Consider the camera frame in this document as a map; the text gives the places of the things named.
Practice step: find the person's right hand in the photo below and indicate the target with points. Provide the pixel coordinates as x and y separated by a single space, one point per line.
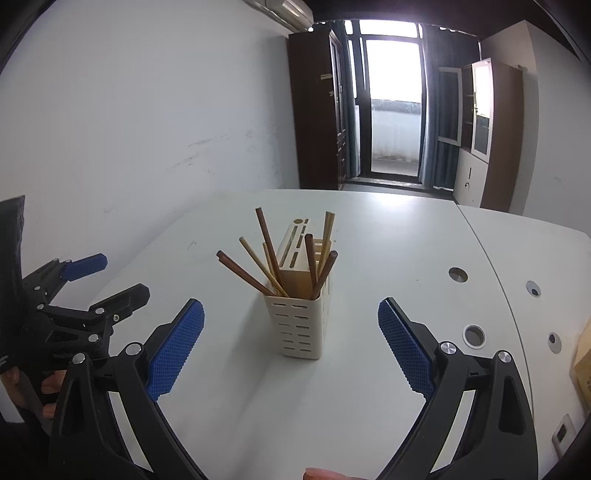
330 475

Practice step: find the white air conditioner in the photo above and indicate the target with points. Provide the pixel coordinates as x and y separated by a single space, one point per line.
291 9

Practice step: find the wooden cabinet with glass doors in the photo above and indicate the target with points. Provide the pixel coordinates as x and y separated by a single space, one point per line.
505 138

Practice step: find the white power socket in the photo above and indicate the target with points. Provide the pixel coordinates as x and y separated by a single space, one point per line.
562 431

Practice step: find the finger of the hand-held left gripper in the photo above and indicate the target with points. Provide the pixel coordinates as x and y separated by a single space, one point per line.
85 266
127 300

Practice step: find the cardboard box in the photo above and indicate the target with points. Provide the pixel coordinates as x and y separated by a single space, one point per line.
582 369

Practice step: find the dark brown wardrobe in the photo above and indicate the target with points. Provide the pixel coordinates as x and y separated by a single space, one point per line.
314 115

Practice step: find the glass balcony door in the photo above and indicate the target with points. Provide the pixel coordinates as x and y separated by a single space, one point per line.
397 69

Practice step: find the cream slotted utensil holder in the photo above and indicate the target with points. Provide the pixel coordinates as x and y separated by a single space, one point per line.
298 332

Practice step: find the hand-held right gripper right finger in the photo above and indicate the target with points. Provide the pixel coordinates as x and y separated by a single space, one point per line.
406 348

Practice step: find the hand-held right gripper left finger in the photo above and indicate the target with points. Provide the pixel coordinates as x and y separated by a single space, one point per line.
178 350

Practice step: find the bunch of wooden chopsticks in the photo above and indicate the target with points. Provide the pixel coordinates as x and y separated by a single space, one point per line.
267 233

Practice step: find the person's left hand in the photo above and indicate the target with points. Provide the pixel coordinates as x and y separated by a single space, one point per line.
51 384

